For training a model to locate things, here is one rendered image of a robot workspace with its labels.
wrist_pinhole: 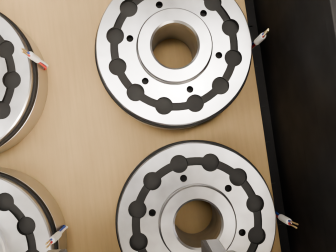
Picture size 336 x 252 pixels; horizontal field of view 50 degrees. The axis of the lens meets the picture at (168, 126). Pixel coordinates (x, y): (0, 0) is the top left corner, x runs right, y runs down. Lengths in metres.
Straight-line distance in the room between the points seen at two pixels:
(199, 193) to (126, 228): 0.05
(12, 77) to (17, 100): 0.02
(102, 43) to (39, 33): 0.06
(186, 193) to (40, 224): 0.09
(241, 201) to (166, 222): 0.05
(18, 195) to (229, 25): 0.17
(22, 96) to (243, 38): 0.15
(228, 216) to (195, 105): 0.07
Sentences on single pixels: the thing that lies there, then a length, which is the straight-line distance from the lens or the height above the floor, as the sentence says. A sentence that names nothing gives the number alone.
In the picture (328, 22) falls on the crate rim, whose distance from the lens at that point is 0.19.
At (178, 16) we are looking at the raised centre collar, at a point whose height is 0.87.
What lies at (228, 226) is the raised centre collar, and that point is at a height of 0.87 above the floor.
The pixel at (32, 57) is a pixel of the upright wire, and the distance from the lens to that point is 0.24.
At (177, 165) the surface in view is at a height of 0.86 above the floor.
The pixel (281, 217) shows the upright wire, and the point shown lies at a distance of 0.24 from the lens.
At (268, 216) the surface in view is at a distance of 0.24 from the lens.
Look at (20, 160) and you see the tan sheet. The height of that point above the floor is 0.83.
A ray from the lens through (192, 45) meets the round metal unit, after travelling 0.25.
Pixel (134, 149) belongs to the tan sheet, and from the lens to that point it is 0.26.
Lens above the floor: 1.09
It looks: 87 degrees down
